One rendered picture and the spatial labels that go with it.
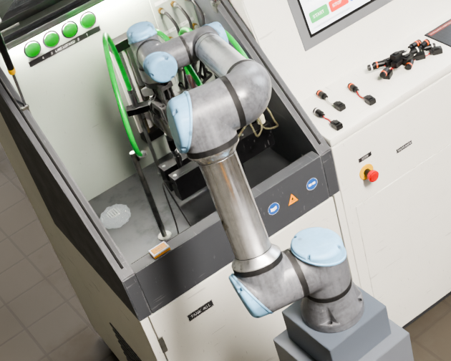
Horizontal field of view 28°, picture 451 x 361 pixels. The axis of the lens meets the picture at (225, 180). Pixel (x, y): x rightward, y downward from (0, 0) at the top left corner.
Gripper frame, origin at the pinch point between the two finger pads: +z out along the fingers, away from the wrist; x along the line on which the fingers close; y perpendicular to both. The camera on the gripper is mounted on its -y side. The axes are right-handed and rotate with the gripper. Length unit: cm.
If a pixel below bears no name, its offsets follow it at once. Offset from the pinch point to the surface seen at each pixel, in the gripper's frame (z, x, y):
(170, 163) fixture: 12.4, -1.8, -5.8
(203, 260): 25.2, -12.1, 22.7
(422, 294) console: 95, 58, 22
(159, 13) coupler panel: -19.6, 19.1, -29.4
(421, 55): 11, 78, 14
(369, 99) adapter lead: 11, 53, 19
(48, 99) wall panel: -11.5, -21.7, -30.8
